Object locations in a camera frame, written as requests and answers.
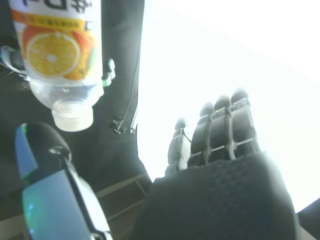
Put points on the orange drink bottle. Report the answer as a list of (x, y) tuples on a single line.
[(57, 55)]

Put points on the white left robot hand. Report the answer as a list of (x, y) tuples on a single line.
[(212, 200)]

